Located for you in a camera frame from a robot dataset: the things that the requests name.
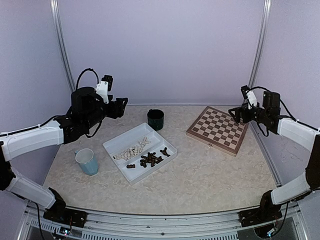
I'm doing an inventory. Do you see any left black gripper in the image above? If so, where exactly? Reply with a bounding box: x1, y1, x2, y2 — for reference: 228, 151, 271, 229
83, 94, 128, 130

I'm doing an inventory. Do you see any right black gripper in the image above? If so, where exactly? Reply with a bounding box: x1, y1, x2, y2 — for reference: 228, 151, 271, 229
229, 102, 270, 124

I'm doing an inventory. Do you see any wooden chess board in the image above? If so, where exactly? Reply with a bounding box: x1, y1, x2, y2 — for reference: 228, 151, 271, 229
186, 106, 248, 157

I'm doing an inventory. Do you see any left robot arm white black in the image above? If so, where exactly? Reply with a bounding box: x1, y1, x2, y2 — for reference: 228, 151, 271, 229
0, 87, 128, 223

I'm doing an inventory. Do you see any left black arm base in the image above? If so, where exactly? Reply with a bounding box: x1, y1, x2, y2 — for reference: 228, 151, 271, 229
43, 187, 88, 228

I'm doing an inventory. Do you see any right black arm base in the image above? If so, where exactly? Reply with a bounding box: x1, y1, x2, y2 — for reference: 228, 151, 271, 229
238, 190, 283, 227

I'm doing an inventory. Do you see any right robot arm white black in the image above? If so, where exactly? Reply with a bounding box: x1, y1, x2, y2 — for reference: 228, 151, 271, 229
228, 86, 320, 222

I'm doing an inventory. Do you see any pile of white chess pieces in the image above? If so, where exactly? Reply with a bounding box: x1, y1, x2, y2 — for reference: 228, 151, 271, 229
112, 136, 152, 161

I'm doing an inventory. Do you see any single dark chess piece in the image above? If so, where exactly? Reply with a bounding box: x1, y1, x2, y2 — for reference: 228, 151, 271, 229
126, 164, 136, 169

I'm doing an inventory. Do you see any pile of dark chess pieces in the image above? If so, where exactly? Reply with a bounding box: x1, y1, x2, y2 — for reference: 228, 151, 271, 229
140, 152, 164, 168

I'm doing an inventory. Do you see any dark chess piece pair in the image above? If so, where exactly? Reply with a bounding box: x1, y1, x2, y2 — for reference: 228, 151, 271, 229
160, 147, 171, 157

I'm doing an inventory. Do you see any dark green cup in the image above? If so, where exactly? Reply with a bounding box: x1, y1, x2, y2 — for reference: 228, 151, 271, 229
147, 109, 164, 131

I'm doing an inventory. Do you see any white divided plastic tray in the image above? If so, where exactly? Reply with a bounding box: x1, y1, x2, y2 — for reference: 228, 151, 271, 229
102, 123, 178, 185

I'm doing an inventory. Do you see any light blue cup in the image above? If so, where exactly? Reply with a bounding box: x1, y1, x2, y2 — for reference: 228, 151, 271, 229
74, 148, 99, 176

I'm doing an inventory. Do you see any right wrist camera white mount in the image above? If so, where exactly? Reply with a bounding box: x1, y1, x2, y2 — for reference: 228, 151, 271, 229
241, 85, 258, 110

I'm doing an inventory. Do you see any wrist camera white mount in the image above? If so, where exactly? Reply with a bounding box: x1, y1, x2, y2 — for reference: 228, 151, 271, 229
241, 85, 258, 110
95, 75, 114, 104

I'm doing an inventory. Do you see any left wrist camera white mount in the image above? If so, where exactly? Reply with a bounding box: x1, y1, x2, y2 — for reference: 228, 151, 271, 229
95, 75, 114, 104

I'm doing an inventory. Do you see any right aluminium frame post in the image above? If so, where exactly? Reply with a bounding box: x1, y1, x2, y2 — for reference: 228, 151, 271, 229
248, 0, 272, 88

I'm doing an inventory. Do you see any aluminium frame post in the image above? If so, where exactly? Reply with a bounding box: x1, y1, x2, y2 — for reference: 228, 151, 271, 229
248, 0, 272, 88
50, 0, 76, 92

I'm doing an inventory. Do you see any left aluminium frame post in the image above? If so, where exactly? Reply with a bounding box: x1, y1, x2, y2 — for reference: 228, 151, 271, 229
50, 0, 76, 92

